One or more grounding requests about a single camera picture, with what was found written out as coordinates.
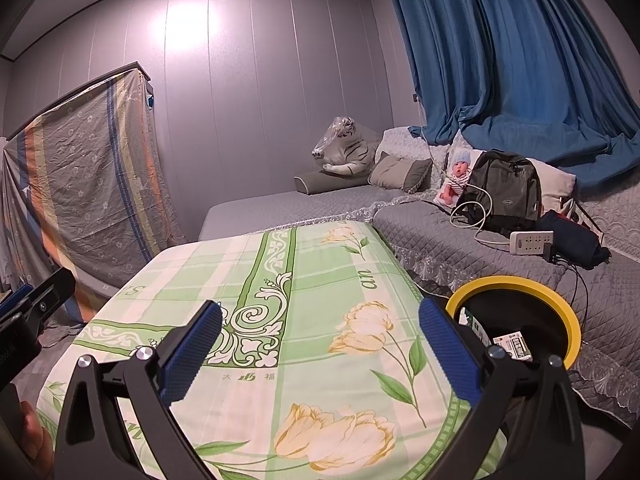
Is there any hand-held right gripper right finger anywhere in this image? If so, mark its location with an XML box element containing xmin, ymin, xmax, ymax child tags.
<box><xmin>417</xmin><ymin>297</ymin><xmax>586</xmax><ymax>480</ymax></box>

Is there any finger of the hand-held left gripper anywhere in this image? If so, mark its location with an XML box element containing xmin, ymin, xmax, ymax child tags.
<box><xmin>0</xmin><ymin>284</ymin><xmax>35</xmax><ymax>322</ymax></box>
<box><xmin>20</xmin><ymin>266</ymin><xmax>77</xmax><ymax>332</ymax></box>

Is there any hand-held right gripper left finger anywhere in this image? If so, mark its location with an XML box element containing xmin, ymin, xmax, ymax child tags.
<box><xmin>54</xmin><ymin>300</ymin><xmax>223</xmax><ymax>480</ymax></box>

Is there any green tissue pack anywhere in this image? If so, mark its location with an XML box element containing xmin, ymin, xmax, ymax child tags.
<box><xmin>457</xmin><ymin>307</ymin><xmax>492</xmax><ymax>347</ymax></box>

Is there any yellow-rimmed black bin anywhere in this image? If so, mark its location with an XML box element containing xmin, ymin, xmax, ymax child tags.
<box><xmin>444</xmin><ymin>275</ymin><xmax>582</xmax><ymax>376</ymax></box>

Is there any person's left hand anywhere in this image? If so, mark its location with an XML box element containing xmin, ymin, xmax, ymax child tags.
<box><xmin>15</xmin><ymin>399</ymin><xmax>55</xmax><ymax>480</ymax></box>

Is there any grey quilted bedspread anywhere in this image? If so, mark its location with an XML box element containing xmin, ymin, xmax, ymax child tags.
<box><xmin>372</xmin><ymin>160</ymin><xmax>640</xmax><ymax>431</ymax></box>

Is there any green floral tablecloth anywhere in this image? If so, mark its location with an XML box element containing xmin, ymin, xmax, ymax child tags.
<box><xmin>37</xmin><ymin>220</ymin><xmax>506</xmax><ymax>480</ymax></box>

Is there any striped bed sheet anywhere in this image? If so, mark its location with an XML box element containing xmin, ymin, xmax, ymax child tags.
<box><xmin>0</xmin><ymin>62</ymin><xmax>188</xmax><ymax>323</ymax></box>

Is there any white power strip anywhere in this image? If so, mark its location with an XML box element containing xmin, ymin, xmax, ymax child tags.
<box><xmin>510</xmin><ymin>231</ymin><xmax>555</xmax><ymax>256</ymax></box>

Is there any black power adapter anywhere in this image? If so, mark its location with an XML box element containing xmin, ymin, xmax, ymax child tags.
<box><xmin>540</xmin><ymin>242</ymin><xmax>568</xmax><ymax>265</ymax></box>

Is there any grey mattress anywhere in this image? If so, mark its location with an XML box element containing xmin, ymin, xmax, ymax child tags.
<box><xmin>198</xmin><ymin>187</ymin><xmax>401</xmax><ymax>243</ymax></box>

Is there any dark blue bag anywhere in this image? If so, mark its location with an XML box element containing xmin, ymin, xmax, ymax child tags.
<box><xmin>537</xmin><ymin>210</ymin><xmax>612</xmax><ymax>268</ymax></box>

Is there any grey green backpack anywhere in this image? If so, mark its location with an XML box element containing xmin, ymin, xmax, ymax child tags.
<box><xmin>459</xmin><ymin>149</ymin><xmax>543</xmax><ymax>236</ymax></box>

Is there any baby print pillow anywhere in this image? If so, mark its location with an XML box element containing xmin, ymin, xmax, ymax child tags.
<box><xmin>439</xmin><ymin>142</ymin><xmax>483</xmax><ymax>208</ymax></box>

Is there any grey cushion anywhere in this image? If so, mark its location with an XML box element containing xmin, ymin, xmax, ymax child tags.
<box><xmin>369</xmin><ymin>151</ymin><xmax>433</xmax><ymax>195</ymax></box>

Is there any plain white pillow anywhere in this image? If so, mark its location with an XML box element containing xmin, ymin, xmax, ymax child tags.
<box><xmin>525</xmin><ymin>157</ymin><xmax>577</xmax><ymax>198</ymax></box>

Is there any grey bolster pillow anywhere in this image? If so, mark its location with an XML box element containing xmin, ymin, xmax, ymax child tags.
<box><xmin>294</xmin><ymin>170</ymin><xmax>371</xmax><ymax>196</ymax></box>

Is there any white quilted pillow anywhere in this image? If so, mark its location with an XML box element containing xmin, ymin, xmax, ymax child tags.
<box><xmin>375</xmin><ymin>127</ymin><xmax>451</xmax><ymax>166</ymax></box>

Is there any white tiger plush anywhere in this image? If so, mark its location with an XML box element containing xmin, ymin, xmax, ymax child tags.
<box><xmin>312</xmin><ymin>116</ymin><xmax>383</xmax><ymax>177</ymax></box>

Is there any blue curtain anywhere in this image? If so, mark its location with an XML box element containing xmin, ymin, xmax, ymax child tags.
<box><xmin>385</xmin><ymin>0</ymin><xmax>640</xmax><ymax>173</ymax></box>

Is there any white cable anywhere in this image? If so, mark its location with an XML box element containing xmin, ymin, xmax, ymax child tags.
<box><xmin>420</xmin><ymin>125</ymin><xmax>513</xmax><ymax>247</ymax></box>

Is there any black cable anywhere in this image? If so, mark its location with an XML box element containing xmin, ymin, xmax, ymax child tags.
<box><xmin>560</xmin><ymin>260</ymin><xmax>593</xmax><ymax>331</ymax></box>

